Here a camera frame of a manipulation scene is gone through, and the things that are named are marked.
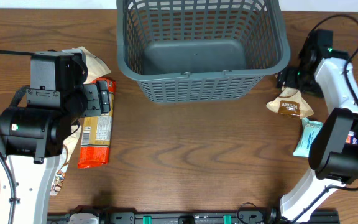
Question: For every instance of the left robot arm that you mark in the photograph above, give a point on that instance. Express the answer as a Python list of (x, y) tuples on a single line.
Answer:
[(34, 126)]

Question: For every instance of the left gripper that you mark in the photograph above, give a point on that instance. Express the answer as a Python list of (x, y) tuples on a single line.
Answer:
[(92, 99)]

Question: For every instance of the Kleenex tissue multipack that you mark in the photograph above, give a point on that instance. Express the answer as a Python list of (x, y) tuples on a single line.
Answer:
[(351, 139)]

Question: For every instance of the pantree snack pouch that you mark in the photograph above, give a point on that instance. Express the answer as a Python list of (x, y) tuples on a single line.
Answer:
[(69, 145), (290, 103)]

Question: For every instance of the grey plastic basket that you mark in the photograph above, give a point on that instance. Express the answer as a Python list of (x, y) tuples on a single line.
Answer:
[(200, 50)]

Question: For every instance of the white snack pouch back side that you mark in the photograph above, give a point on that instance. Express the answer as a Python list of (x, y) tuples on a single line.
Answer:
[(96, 67)]

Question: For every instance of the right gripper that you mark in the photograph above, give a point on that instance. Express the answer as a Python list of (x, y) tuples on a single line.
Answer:
[(289, 78)]

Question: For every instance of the orange cracker box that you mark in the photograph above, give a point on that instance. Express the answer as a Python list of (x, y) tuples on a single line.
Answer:
[(96, 137)]

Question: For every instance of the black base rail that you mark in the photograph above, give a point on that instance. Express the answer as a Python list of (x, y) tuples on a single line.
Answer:
[(84, 214)]

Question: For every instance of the teal wipes packet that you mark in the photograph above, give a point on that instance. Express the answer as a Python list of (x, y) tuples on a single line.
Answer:
[(310, 131)]

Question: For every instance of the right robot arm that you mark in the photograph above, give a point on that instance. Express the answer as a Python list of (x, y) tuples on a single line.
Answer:
[(333, 155)]

